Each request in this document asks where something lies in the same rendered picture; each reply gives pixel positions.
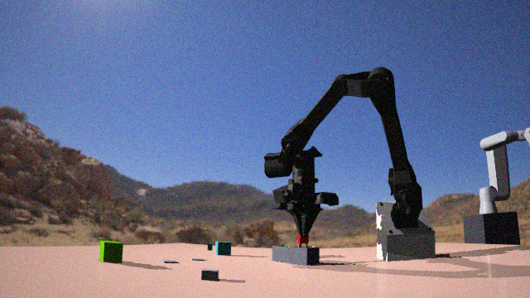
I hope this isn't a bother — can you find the red fuse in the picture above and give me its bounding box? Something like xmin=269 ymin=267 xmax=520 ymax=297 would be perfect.
xmin=297 ymin=235 xmax=309 ymax=248

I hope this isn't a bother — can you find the small teal block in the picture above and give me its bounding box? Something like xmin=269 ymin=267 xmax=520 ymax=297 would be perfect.
xmin=215 ymin=242 xmax=231 ymax=256

